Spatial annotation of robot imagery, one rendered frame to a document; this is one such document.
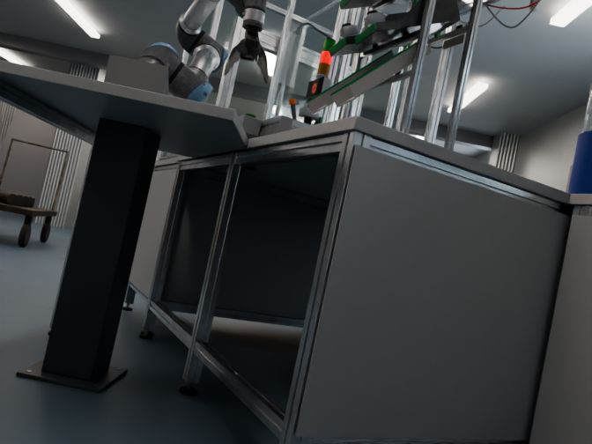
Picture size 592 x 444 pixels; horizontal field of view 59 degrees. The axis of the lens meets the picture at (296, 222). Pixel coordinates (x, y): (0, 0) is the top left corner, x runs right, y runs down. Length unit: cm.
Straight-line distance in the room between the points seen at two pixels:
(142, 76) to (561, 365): 150
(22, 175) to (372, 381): 1087
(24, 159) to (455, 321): 1101
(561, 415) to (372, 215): 75
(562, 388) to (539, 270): 31
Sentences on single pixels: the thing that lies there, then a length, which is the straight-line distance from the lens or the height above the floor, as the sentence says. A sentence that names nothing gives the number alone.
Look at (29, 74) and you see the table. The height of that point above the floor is 84.
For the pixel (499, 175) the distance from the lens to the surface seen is 141.
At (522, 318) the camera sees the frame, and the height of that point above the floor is 50.
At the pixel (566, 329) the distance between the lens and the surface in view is 157.
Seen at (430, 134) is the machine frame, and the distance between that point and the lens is 307.
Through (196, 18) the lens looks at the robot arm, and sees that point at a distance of 223.
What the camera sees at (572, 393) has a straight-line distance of 156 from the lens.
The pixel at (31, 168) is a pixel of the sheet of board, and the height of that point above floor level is 95.
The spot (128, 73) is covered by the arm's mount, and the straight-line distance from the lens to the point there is 183.
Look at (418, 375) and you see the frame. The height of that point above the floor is 32.
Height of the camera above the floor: 56
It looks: 2 degrees up
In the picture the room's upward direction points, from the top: 12 degrees clockwise
